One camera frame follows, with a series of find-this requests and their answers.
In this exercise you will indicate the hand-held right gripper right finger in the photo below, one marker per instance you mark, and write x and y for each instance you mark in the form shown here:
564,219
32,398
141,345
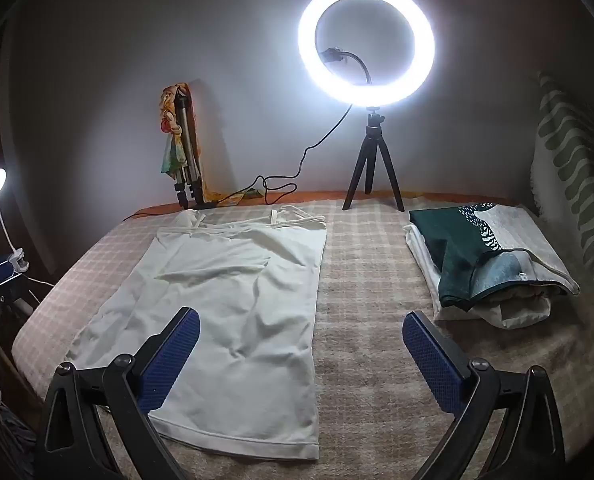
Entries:
434,360

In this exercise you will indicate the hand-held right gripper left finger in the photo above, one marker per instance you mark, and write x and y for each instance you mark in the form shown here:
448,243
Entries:
169,355

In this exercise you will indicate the white camisole top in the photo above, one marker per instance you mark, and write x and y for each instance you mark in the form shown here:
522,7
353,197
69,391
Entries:
237,300

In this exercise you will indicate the white folded cloth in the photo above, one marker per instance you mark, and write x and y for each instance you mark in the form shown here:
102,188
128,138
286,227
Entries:
427,260

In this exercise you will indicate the checked pink blanket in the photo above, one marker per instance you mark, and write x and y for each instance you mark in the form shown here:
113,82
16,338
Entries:
367,285

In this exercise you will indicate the green patterned folded cloth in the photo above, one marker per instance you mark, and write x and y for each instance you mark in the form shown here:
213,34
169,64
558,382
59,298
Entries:
442,240

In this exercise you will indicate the grey folded cloth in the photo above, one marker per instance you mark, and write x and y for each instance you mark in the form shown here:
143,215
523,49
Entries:
527,240

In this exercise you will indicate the small black tripod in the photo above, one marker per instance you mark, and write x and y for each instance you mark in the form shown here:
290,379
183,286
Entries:
375,135

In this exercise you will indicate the green striped pillow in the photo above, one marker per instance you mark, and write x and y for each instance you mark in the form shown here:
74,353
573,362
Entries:
572,160

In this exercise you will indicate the black gooseneck phone holder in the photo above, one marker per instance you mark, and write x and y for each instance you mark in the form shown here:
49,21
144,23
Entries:
357,60

